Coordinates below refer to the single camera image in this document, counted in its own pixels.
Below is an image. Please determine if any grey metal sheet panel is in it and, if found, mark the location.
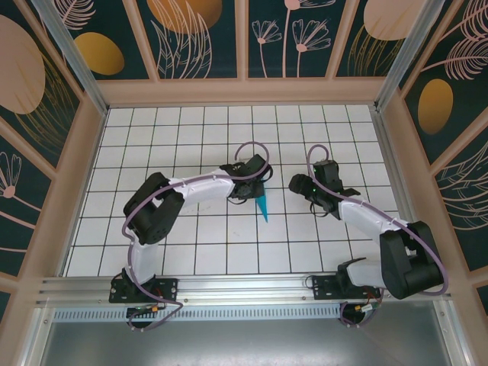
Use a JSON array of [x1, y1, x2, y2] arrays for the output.
[[36, 319, 457, 366]]

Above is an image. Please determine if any aluminium side rail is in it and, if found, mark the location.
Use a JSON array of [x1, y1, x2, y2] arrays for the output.
[[371, 105, 430, 270]]

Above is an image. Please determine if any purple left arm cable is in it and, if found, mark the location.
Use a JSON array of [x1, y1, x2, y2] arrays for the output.
[[120, 141, 273, 332]]

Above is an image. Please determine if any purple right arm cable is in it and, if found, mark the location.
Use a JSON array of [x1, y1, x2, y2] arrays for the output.
[[307, 143, 450, 329]]

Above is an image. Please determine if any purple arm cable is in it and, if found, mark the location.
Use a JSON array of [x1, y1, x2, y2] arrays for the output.
[[120, 141, 273, 332], [307, 143, 450, 329]]

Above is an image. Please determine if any aluminium mounting rail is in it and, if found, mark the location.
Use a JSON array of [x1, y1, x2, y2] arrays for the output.
[[36, 269, 458, 306]]

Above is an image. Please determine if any blue paper sheet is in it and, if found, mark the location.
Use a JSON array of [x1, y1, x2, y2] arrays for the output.
[[253, 186, 271, 223]]

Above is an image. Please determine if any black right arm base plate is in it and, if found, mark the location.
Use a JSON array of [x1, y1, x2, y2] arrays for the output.
[[310, 272, 382, 302]]

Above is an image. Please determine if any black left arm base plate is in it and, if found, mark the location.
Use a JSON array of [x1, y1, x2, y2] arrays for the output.
[[108, 277, 180, 304]]

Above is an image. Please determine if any slotted grey cable duct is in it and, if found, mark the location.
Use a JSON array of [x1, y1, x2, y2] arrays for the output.
[[51, 303, 344, 323]]

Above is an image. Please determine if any aluminium corner post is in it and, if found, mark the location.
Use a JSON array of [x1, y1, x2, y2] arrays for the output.
[[30, 0, 110, 115], [375, 0, 447, 111]]

